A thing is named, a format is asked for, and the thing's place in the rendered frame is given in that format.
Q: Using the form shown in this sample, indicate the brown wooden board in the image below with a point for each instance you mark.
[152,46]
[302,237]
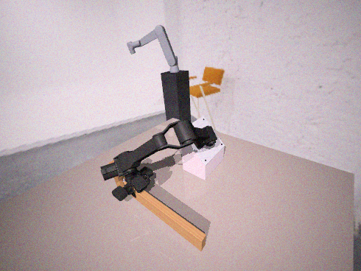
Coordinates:
[176,222]

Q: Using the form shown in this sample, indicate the wooden post with slot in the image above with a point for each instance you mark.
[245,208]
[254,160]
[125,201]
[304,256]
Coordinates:
[119,180]

